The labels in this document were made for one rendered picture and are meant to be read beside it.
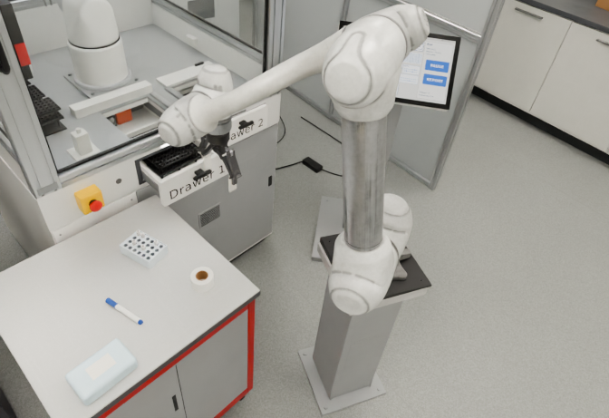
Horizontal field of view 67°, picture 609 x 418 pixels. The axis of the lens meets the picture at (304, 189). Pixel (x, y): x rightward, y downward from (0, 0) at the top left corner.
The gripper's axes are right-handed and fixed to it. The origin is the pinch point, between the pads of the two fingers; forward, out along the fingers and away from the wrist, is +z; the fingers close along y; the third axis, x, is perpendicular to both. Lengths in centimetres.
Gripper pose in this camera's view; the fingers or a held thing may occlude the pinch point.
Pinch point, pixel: (219, 178)
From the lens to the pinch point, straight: 161.7
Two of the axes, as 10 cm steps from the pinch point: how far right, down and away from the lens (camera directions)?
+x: -6.9, 4.3, -5.7
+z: -0.8, 7.4, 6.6
